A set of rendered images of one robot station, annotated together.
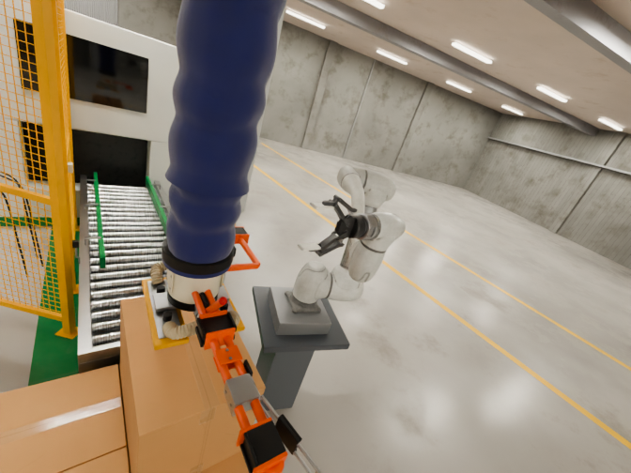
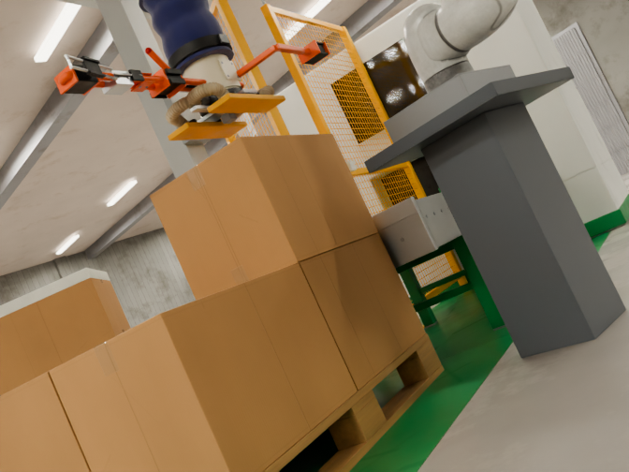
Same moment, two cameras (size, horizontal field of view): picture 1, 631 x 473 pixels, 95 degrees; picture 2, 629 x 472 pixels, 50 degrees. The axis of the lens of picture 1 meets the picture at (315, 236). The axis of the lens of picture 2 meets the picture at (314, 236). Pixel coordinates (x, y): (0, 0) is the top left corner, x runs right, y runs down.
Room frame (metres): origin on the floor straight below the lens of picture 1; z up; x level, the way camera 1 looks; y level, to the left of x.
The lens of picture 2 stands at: (0.17, -1.84, 0.45)
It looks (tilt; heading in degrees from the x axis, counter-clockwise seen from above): 4 degrees up; 71
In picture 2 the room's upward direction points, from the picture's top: 25 degrees counter-clockwise
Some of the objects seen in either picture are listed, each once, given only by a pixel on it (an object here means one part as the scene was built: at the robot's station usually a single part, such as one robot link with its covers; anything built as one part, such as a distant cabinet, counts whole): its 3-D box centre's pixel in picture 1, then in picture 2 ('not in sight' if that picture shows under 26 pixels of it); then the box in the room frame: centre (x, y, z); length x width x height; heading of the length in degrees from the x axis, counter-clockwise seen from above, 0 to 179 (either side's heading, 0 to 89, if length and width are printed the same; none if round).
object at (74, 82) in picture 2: (261, 449); (77, 80); (0.37, -0.03, 1.23); 0.08 x 0.07 x 0.05; 41
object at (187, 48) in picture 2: (200, 251); (200, 56); (0.83, 0.36, 1.35); 0.23 x 0.23 x 0.04
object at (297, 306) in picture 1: (302, 297); (453, 81); (1.43, -0.04, 0.86); 0.22 x 0.18 x 0.06; 30
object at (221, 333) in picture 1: (216, 328); (166, 83); (0.64, 0.19, 1.24); 0.10 x 0.08 x 0.06; 131
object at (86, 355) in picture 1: (162, 338); (338, 242); (1.09, 0.60, 0.58); 0.70 x 0.03 x 0.06; 132
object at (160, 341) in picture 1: (163, 305); (207, 126); (0.76, 0.43, 1.13); 0.34 x 0.10 x 0.05; 41
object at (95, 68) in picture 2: (275, 412); (108, 68); (0.45, -0.04, 1.23); 0.31 x 0.03 x 0.05; 54
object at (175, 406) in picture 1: (183, 373); (271, 214); (0.82, 0.35, 0.74); 0.60 x 0.40 x 0.40; 42
